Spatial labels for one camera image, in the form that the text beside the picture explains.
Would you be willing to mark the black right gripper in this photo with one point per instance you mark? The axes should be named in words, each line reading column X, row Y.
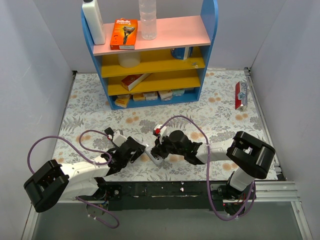
column 160, row 148

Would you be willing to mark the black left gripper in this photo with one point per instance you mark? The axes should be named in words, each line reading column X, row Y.
column 132, row 147

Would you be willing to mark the white remote control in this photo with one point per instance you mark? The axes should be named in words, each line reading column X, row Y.
column 156, row 160

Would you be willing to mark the black remote control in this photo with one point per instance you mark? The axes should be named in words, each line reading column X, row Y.
column 109, row 132

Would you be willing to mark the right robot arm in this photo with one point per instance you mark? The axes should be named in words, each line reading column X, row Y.
column 252, row 156

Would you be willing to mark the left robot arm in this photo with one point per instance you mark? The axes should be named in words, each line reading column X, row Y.
column 61, row 181

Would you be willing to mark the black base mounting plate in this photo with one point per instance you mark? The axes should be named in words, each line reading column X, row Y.
column 172, row 195

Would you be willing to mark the yellow Kamenoko sponge pack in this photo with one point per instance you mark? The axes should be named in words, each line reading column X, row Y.
column 122, row 102

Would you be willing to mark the white sponge pack tilted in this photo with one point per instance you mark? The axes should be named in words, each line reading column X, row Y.
column 165, row 95

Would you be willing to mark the mint green sponge pack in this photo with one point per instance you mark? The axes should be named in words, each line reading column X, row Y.
column 178, row 92

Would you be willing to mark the red and white long box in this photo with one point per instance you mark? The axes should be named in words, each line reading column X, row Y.
column 131, row 81

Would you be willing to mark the blue wooden shelf unit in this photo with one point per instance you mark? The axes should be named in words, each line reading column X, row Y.
column 166, row 72

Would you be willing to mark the blue and white can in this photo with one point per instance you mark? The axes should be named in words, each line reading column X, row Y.
column 182, row 53

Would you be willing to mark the orange Gillette razor box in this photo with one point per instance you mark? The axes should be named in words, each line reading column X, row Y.
column 124, row 34

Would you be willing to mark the clear plastic water bottle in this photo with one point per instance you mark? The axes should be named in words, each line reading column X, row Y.
column 148, row 19

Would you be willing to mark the white plastic bottle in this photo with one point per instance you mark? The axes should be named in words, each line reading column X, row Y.
column 93, row 18

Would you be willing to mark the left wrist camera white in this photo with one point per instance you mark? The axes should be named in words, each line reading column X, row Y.
column 117, row 138

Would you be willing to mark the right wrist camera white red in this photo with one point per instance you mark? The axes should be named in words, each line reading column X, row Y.
column 160, row 132

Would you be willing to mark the aluminium rail frame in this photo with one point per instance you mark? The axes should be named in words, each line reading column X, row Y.
column 275, row 215

